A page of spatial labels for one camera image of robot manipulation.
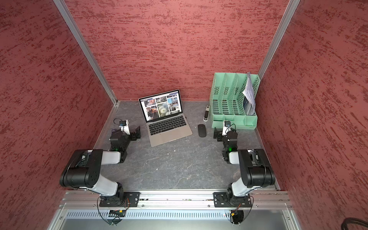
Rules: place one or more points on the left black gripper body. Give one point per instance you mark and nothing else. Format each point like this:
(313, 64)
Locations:
(126, 144)

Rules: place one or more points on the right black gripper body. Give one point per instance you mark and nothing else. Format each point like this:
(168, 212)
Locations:
(224, 140)

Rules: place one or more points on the black wireless mouse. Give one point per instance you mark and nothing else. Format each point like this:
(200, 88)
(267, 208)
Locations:
(202, 132)

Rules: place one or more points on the silver laptop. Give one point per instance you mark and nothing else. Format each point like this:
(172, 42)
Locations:
(164, 117)

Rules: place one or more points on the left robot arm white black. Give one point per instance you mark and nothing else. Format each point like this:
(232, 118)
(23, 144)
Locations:
(83, 171)

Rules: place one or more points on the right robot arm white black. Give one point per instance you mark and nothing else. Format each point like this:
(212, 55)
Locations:
(255, 171)

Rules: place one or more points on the green desk file organizer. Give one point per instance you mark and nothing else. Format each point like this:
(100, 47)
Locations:
(227, 100)

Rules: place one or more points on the papers in organizer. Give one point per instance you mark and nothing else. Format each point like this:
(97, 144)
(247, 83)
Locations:
(249, 97)

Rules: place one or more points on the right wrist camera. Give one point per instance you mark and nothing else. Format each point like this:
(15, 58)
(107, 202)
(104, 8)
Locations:
(226, 127)

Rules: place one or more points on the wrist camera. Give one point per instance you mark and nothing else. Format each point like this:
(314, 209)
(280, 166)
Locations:
(123, 124)
(226, 127)

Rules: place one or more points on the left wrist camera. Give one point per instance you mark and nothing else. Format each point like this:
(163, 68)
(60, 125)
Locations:
(123, 124)

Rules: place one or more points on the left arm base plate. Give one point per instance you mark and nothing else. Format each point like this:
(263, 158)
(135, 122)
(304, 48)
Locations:
(125, 200)

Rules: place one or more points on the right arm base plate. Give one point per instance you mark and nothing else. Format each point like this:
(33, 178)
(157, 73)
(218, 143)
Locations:
(225, 200)

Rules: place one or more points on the aluminium front rail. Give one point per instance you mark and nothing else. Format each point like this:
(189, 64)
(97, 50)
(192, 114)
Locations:
(205, 199)

